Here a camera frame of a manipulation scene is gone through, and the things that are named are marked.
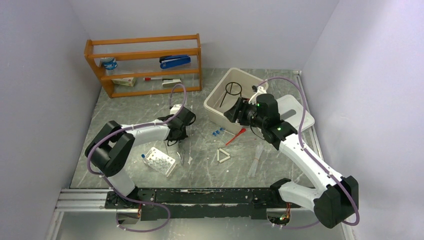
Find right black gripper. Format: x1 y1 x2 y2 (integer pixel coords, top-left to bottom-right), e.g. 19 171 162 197
223 96 266 129

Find blue stapler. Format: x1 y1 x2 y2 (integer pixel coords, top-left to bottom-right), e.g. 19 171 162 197
159 54 191 70

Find orange wooden shelf rack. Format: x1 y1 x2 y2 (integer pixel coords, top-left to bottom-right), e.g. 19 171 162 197
83 33 203 98

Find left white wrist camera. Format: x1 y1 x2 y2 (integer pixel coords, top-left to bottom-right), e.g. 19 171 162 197
169 104 184 116

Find blue capped small tubes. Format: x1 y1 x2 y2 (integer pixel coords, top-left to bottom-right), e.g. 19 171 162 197
212 127 225 137

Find metal crucible tongs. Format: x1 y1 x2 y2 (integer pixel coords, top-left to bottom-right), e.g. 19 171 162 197
177 140 186 166

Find small white cardboard box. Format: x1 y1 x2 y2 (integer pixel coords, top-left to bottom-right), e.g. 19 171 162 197
111 77 136 87

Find red plastic spatula spoon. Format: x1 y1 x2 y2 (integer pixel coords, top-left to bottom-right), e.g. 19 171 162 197
225 128 246 146

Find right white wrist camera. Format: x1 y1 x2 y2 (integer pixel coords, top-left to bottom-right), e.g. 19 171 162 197
248 85 267 105

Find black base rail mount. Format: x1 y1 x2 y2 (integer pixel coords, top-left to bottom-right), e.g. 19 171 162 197
104 187 288 221

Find beige plastic bin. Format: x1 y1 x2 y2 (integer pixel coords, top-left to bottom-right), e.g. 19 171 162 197
203 67 263 134

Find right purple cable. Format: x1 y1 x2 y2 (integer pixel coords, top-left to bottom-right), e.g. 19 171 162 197
256 76 360 230

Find white plastic bin lid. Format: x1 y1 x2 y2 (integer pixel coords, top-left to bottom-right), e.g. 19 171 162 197
276 94 315 132

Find black wire tripod stand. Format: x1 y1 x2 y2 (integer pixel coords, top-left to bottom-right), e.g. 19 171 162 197
219 81 243 108

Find white clay triangle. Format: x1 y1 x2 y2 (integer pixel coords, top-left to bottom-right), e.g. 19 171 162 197
216 148 231 163

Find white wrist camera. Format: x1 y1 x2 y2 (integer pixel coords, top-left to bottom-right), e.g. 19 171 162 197
248 85 267 105
169 104 184 116

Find beige whiteboard eraser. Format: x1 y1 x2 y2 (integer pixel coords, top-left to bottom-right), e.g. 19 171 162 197
161 78 182 88

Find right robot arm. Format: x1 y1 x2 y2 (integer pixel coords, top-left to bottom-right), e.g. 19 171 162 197
223 93 359 229

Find red capped marker pen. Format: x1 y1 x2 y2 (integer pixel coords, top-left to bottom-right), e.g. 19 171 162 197
143 77 163 81

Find clear plastic pipettes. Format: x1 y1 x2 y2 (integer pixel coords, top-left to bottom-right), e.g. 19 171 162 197
247 144 264 178

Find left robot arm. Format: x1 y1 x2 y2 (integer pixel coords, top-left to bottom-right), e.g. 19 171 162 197
84 106 196 208

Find blue white tape roll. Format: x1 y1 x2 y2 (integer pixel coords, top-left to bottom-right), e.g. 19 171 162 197
99 57 118 71

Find white test tube rack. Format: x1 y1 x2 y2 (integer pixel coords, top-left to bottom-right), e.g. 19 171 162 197
141 147 177 177

